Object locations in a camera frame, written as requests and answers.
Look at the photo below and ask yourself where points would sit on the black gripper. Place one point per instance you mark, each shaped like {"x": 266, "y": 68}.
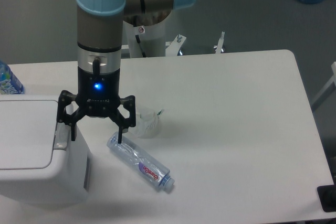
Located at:
{"x": 98, "y": 97}

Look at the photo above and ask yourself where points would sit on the white plastic trash can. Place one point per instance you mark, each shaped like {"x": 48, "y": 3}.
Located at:
{"x": 40, "y": 164}

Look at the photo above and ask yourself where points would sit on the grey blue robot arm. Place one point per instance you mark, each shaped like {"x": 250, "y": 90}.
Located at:
{"x": 99, "y": 40}

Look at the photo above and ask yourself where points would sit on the crumpled white paper wrapper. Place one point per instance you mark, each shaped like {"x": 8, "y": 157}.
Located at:
{"x": 147, "y": 121}

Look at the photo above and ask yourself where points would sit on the empty clear plastic bottle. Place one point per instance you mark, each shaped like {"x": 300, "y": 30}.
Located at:
{"x": 152, "y": 170}

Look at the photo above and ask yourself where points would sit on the blue labelled water bottle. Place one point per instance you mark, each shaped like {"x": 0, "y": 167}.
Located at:
{"x": 10, "y": 84}

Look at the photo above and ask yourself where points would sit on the black device at table edge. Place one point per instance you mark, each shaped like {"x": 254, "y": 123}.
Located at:
{"x": 326, "y": 195}

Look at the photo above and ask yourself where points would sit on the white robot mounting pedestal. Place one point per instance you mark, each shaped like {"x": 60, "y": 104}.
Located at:
{"x": 146, "y": 37}

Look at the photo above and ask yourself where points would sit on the white frame at right edge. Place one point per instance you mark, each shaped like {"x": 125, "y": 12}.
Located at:
{"x": 327, "y": 89}

